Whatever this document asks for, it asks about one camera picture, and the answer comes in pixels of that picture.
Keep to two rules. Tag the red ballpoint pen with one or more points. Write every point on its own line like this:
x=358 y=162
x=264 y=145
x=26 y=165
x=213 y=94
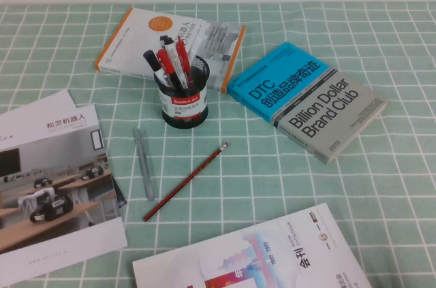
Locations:
x=181 y=51

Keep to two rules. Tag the white marker with black cap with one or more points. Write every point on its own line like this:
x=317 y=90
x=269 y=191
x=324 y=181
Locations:
x=170 y=51

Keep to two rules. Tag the white show catalogue magazine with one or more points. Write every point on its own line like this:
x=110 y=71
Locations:
x=259 y=254

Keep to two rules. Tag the translucent grey pen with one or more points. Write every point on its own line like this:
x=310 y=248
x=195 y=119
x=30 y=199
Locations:
x=143 y=165

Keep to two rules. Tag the black mesh pen holder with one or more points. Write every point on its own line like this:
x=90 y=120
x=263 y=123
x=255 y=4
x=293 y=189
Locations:
x=184 y=106

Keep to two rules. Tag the red marker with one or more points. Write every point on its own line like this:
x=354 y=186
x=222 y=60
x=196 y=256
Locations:
x=163 y=60

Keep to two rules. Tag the red pencil with eraser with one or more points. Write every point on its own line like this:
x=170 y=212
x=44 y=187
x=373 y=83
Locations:
x=185 y=181

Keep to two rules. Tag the dark booklet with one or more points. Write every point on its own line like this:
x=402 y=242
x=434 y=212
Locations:
x=120 y=196

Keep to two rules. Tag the robot classroom photo brochure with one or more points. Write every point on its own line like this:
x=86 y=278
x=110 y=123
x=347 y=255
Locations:
x=61 y=182

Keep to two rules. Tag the clear plastic pen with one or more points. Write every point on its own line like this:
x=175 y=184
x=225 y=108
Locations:
x=197 y=46

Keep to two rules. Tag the blue and grey book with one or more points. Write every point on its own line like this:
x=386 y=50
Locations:
x=306 y=107

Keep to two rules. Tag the white book with orange edges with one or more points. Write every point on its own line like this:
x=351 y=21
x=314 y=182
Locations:
x=136 y=39

